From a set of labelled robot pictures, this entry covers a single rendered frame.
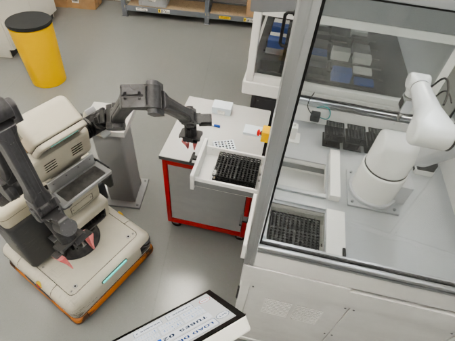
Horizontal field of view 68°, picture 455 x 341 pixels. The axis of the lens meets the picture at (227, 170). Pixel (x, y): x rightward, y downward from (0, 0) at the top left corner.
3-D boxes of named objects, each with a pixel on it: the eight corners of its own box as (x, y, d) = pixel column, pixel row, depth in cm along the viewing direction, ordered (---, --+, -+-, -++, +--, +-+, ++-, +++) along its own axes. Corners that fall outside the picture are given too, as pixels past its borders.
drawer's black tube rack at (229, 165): (211, 183, 175) (212, 174, 170) (219, 160, 187) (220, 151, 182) (254, 192, 172) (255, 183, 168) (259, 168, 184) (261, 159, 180)
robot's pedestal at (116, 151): (101, 205, 262) (75, 129, 207) (113, 176, 283) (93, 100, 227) (139, 209, 262) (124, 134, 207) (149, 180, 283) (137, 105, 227)
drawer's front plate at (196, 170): (189, 189, 173) (189, 175, 165) (204, 151, 193) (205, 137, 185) (193, 190, 173) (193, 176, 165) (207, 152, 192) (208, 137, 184)
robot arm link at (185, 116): (141, 80, 110) (142, 114, 109) (158, 78, 108) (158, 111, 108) (185, 107, 152) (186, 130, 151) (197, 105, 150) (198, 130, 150)
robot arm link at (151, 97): (118, 76, 104) (120, 109, 103) (162, 80, 109) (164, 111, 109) (103, 107, 144) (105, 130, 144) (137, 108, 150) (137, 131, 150)
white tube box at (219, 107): (211, 113, 227) (211, 106, 223) (214, 105, 233) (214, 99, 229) (230, 116, 226) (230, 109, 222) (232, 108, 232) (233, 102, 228)
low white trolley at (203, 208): (166, 228, 252) (158, 155, 196) (190, 169, 294) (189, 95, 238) (243, 245, 246) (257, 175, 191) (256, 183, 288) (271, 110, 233)
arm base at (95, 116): (101, 107, 152) (80, 120, 145) (110, 103, 146) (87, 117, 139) (113, 123, 155) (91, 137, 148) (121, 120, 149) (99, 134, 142)
